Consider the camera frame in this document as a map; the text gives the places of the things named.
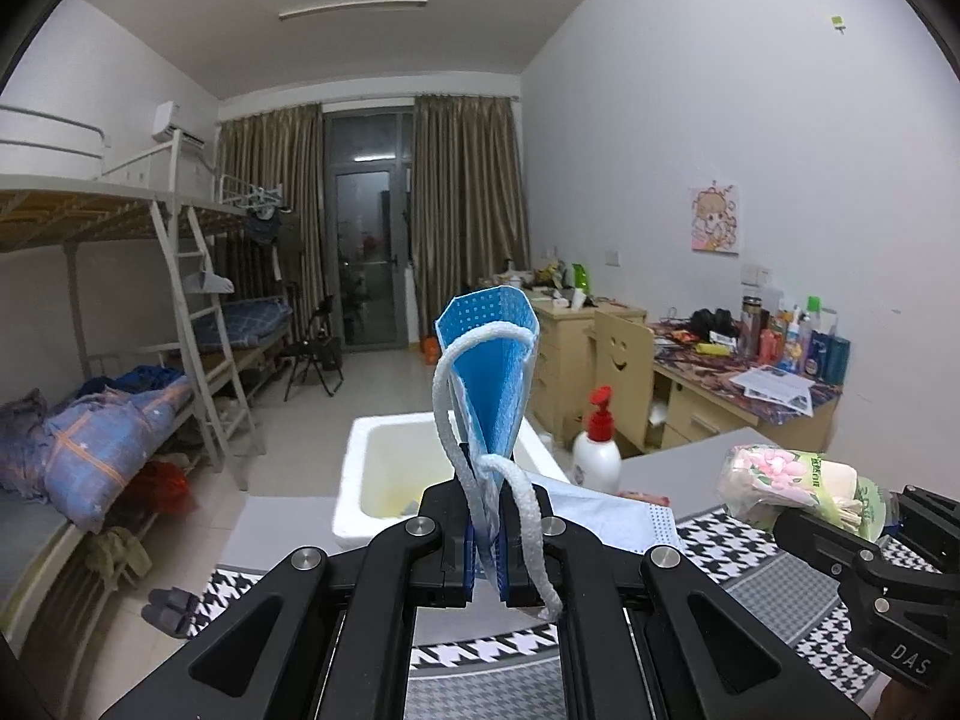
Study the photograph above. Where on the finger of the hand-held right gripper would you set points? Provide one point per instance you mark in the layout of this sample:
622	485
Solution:
934	532
825	540

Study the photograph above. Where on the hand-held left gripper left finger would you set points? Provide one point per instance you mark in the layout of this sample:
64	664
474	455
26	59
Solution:
442	547

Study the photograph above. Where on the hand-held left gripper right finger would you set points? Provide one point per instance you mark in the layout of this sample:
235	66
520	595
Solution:
514	589

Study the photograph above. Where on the white foam box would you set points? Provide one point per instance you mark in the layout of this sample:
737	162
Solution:
360	480

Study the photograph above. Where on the houndstooth table mat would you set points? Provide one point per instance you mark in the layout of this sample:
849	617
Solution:
720	547

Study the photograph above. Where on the white lotion pump bottle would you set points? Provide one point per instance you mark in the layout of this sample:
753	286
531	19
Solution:
596	465

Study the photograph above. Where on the red snack packet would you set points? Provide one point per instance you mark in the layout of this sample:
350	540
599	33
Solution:
645	497

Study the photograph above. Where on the printed papers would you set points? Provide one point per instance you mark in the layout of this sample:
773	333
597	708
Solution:
772	386

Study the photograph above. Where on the wooden desk with printed cover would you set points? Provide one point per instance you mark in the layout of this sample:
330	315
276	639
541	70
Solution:
697	412

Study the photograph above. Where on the row of toiletry bottles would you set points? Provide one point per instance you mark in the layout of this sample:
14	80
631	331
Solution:
810	349

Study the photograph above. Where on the orange bag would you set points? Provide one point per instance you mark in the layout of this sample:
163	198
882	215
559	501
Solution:
431	350

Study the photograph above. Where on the wooden desk with drawers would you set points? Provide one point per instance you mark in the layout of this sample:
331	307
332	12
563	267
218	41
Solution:
555	360

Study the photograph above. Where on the yellow tube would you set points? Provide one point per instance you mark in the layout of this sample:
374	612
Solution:
712	349

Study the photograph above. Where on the black folding chair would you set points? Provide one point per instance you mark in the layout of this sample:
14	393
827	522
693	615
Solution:
315	360

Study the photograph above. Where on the wooden chair with smiley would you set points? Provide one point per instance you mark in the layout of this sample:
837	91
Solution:
622	375

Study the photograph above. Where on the black pouch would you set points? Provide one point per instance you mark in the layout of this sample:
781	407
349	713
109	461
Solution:
712	324

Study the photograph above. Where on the black slippers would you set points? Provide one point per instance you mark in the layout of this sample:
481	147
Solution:
172	609

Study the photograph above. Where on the red cloth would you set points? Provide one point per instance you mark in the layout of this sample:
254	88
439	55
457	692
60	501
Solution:
161	487

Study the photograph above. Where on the blue bed sheet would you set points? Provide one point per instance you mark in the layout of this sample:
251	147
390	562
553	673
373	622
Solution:
255	319

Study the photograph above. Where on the green plastic item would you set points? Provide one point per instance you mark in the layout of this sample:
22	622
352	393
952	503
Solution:
581	285

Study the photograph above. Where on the glass balcony door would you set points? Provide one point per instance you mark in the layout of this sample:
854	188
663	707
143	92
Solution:
367	240

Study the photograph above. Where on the white bunk bed ladder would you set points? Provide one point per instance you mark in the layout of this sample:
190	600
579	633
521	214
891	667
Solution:
202	330

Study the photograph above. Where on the olive cloth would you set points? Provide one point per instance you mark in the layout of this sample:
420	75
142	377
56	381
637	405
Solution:
116	555

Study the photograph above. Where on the brown curtain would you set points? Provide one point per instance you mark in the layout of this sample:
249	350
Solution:
270	187
465	202

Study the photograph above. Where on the hanging dark clothes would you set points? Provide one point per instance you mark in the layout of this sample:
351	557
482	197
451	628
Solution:
266	229

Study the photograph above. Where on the blue plaid quilt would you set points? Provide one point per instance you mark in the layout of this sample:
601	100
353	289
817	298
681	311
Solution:
90	450

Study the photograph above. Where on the white air conditioner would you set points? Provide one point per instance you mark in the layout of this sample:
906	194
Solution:
176	124

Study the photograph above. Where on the white metal bunk bed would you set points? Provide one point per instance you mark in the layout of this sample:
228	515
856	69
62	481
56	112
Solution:
67	210

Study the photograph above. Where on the ceiling light tube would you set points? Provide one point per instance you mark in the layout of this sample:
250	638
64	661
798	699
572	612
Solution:
352	10

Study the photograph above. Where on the white wall socket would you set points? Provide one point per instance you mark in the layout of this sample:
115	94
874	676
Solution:
755	274

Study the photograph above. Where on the cartoon wall poster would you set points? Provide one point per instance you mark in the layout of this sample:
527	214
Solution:
716	217

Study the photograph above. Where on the green wall hook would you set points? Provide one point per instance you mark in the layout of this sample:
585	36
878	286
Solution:
838	24

